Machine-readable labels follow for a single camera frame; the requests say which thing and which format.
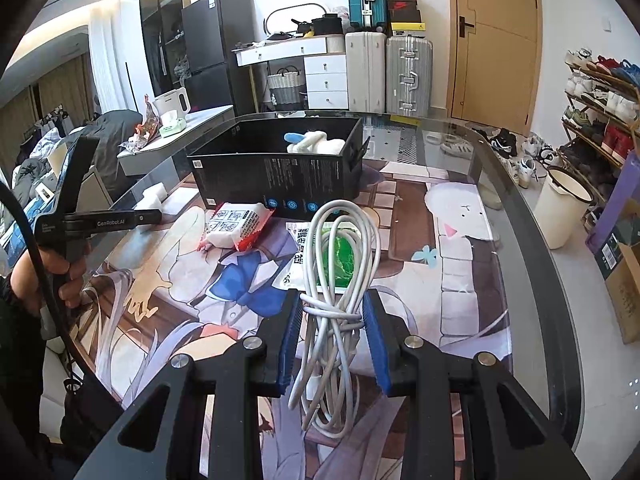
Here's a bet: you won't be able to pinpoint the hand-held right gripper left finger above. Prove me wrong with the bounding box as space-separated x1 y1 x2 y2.
72 290 303 480

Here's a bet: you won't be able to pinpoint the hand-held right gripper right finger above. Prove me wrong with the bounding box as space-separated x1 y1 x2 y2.
361 290 593 480

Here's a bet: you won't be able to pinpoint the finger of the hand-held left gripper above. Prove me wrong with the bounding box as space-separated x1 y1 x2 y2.
131 208 164 227

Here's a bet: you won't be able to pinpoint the white cable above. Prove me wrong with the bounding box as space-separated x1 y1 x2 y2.
287 200 383 433

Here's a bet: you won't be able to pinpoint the black cardboard box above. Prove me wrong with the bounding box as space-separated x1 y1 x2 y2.
186 116 371 221

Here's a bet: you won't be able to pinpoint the white blue plush toy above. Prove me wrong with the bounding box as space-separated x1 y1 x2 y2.
284 130 346 156

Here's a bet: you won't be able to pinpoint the person's left hand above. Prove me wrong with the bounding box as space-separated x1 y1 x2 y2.
7 242 91 317

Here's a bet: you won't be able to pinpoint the white foam piece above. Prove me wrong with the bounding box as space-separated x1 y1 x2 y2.
141 182 171 209

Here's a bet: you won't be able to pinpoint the pile of clothes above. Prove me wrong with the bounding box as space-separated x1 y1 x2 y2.
10 125 71 261

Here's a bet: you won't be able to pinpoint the grey side table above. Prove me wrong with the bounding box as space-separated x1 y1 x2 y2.
117 105 236 177

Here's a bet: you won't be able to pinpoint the dark cloth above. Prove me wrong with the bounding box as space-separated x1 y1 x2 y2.
80 110 146 201

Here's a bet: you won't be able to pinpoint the white tissue packet red print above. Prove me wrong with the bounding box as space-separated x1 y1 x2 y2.
199 201 273 252

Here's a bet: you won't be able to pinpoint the white green packet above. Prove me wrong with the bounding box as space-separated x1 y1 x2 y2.
284 220 373 295

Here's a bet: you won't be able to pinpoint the green wet wipes pack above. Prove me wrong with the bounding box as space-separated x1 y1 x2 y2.
159 114 187 138

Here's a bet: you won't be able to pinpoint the red orange snack wrapper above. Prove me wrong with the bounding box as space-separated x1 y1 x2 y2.
131 95 162 147

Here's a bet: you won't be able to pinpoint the printed table mat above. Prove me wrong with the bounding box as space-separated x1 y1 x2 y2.
85 160 513 480

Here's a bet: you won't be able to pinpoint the white kettle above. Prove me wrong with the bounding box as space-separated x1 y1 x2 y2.
151 86 191 121

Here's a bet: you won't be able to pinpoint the white curtain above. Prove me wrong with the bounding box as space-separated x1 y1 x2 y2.
89 10 132 113

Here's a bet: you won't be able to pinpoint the wicker basket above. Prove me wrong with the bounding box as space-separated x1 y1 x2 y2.
266 67 305 106

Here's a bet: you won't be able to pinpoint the black fridge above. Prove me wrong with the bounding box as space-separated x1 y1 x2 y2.
181 0 256 113

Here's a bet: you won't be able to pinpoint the dark glass cabinet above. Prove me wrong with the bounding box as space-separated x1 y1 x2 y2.
137 0 201 91

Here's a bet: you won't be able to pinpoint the white dressing table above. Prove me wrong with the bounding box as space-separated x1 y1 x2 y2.
232 37 349 111

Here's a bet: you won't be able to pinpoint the cream bucket dark rim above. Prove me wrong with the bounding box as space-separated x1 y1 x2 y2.
532 166 597 250

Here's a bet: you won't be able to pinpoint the pile of loose sneakers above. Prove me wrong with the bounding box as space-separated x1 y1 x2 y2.
440 125 556 191

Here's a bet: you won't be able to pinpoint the dark green box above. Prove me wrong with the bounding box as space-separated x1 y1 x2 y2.
592 220 640 281

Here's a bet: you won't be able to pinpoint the oval mirror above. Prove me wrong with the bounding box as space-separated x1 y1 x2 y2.
263 2 327 41

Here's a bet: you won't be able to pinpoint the open cardboard box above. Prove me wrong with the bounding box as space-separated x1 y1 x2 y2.
604 242 640 346

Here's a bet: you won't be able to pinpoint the white suitcase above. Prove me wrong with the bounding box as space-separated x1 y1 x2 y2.
345 31 387 111

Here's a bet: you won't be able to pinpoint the silver suitcase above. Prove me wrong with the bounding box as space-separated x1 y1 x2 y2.
385 35 433 117

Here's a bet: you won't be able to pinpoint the purple bag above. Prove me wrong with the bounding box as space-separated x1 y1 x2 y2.
585 152 640 253

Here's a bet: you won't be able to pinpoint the wooden shoe rack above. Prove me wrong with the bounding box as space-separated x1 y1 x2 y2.
560 47 640 196

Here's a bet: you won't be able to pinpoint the wooden door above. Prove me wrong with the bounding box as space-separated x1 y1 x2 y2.
450 0 543 123

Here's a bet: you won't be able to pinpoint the black red shoe box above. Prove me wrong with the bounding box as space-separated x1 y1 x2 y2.
387 0 421 23

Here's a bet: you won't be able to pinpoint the rows of sneakers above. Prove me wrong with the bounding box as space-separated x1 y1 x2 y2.
565 49 640 181

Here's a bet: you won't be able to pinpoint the black cable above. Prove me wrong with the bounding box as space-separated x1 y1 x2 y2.
0 180 86 396

